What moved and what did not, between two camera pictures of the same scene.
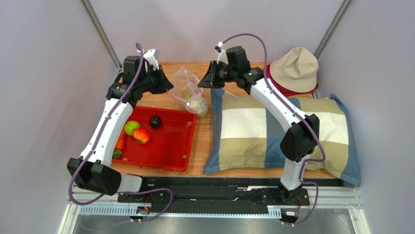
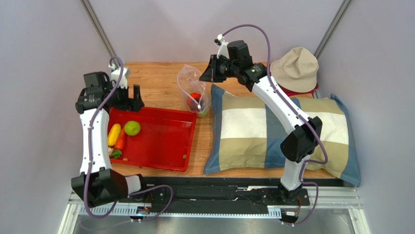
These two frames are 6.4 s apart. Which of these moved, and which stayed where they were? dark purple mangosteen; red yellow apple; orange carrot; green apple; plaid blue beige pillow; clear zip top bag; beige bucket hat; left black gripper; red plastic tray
Moved: clear zip top bag; red yellow apple; dark purple mangosteen; left black gripper
Stayed: beige bucket hat; plaid blue beige pillow; red plastic tray; green apple; orange carrot
